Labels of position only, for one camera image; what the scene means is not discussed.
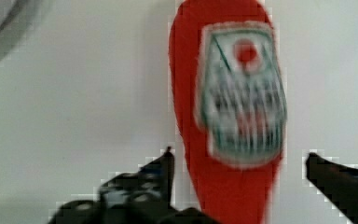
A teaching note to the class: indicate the grey round plate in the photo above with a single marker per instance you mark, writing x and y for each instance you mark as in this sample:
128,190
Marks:
21,20

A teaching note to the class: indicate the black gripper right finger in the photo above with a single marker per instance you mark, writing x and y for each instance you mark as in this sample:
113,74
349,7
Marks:
337,182

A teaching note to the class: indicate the red ketchup bottle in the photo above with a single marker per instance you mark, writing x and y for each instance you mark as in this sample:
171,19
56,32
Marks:
230,105

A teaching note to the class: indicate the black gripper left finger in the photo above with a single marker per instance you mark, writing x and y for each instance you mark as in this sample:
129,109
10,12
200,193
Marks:
143,197

